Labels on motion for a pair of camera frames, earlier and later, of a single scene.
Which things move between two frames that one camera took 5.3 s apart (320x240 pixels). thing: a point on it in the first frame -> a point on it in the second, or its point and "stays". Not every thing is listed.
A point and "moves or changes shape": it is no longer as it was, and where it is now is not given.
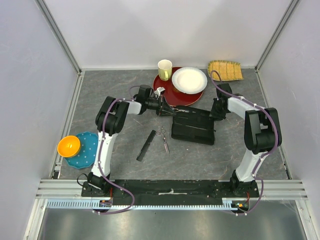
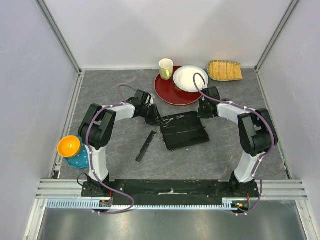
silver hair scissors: [178, 110] -> [170, 119]
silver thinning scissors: [162, 133] -> [158, 135]
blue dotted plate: [86, 158] stays
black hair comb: [146, 146] stays
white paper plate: [189, 80] stays
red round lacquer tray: [174, 97] stays
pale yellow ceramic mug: [165, 69] stays
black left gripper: [164, 108] -> [156, 119]
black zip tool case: [197, 126] moves or changes shape
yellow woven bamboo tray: [228, 71] stays
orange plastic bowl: [68, 146] stays
